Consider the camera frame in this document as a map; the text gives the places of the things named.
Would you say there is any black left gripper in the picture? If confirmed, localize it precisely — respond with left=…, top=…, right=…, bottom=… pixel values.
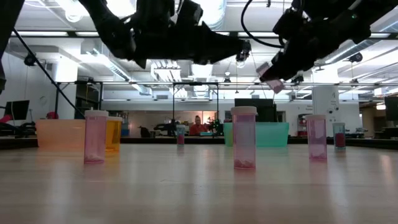
left=132, top=15, right=251, bottom=69

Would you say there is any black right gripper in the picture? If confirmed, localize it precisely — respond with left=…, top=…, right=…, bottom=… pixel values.
left=259, top=24, right=338, bottom=83

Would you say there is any pink pill bottle white cap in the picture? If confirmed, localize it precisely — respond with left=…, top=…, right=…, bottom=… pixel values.
left=230, top=106, right=258, bottom=170
left=83, top=110, right=109, bottom=164
left=304, top=114, right=328, bottom=161
left=255, top=61, right=285, bottom=95

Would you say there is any teal bottle with red pills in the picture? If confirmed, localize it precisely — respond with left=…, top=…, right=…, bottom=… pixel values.
left=175, top=124, right=187, bottom=146
left=331, top=122, right=346, bottom=152

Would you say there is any orange pill bottle white cap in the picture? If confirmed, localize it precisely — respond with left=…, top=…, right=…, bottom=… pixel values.
left=105, top=116, right=124, bottom=153

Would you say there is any translucent green plastic bin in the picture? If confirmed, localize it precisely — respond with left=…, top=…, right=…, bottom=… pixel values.
left=223, top=121, right=290, bottom=148

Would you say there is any translucent orange plastic bin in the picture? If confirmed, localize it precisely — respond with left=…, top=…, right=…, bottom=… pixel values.
left=35, top=118, right=86, bottom=152

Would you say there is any large black monitor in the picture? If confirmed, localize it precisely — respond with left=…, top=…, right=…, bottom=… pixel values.
left=234, top=98, right=278, bottom=123

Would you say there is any white square column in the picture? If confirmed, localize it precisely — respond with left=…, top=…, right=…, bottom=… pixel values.
left=312, top=67, right=340, bottom=138
left=51, top=60, right=78, bottom=119

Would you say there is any red storage shelf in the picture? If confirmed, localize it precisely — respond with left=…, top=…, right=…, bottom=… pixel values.
left=297, top=113, right=313, bottom=138

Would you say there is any black computer monitor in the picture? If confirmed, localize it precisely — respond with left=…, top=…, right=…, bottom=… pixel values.
left=384, top=96, right=398, bottom=122
left=2, top=100, right=30, bottom=121

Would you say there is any black diagonal rod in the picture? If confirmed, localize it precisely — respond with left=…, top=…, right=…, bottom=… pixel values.
left=11, top=28, right=86, bottom=119

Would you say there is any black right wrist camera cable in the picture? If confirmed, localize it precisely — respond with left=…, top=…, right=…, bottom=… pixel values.
left=241, top=0, right=284, bottom=49

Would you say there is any silver ceiling air duct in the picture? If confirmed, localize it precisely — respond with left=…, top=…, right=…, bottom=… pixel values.
left=183, top=0, right=228, bottom=97

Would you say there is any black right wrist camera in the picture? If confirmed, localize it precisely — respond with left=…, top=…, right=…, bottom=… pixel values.
left=272, top=7, right=301, bottom=40

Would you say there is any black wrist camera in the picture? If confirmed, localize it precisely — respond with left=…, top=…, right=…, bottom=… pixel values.
left=272, top=7, right=301, bottom=40
left=177, top=0, right=203, bottom=26

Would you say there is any black distant rig frame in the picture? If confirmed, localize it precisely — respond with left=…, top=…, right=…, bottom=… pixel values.
left=172, top=81, right=220, bottom=138
left=54, top=80, right=104, bottom=119

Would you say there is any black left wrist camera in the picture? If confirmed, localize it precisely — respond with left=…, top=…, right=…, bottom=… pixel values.
left=177, top=0, right=203, bottom=26

